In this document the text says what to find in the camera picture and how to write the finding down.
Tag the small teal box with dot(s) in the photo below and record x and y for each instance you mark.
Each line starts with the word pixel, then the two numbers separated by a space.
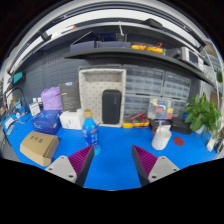
pixel 17 77

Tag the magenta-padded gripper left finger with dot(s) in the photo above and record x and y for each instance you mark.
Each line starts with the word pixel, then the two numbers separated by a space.
pixel 61 166

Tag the brown tape roll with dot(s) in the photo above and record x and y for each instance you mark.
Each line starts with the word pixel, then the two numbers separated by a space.
pixel 154 130

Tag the blue drink bottle yellow cap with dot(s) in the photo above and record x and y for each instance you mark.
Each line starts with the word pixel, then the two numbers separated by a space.
pixel 90 131

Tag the plain black box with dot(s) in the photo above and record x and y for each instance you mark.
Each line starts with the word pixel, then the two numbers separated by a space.
pixel 181 126

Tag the large green potted plant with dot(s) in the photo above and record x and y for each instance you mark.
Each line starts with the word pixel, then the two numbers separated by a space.
pixel 200 115

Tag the dark grey workbench shelf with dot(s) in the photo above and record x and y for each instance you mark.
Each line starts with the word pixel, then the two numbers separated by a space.
pixel 133 55

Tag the black rectangular case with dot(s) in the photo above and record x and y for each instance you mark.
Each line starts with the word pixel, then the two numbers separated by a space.
pixel 111 106

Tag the white carton box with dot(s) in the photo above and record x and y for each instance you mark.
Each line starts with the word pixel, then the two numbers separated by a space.
pixel 70 120

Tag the white cup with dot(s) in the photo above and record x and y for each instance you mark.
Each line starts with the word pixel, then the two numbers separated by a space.
pixel 161 140

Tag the flat round red coaster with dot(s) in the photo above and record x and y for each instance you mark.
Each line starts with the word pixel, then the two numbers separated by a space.
pixel 179 141

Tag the grey small-parts drawer cabinet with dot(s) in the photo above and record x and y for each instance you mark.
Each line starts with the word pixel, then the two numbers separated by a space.
pixel 180 107
pixel 176 86
pixel 143 80
pixel 135 106

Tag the purple plastic bag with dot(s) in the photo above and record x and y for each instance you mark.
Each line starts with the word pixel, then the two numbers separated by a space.
pixel 51 99

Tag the black box with white label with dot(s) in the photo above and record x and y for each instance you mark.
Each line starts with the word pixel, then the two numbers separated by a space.
pixel 165 123

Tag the dark grey product box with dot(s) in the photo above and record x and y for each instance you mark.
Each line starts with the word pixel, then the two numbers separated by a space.
pixel 69 96

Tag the metal stirring spoon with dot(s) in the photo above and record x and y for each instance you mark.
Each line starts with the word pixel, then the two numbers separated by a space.
pixel 160 126

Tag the small green plant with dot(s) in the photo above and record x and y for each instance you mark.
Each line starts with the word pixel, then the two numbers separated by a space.
pixel 219 75

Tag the small white box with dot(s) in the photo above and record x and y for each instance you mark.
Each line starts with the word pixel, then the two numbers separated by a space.
pixel 34 109

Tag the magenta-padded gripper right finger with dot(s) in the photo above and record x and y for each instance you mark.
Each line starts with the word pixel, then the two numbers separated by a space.
pixel 163 166

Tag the black overhead lamp head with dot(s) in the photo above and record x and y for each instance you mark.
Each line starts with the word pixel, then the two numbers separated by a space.
pixel 151 23

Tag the white power strip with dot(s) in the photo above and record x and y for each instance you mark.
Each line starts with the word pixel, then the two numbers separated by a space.
pixel 210 145

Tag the brown cardboard box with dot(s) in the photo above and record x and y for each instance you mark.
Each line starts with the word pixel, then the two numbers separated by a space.
pixel 38 146

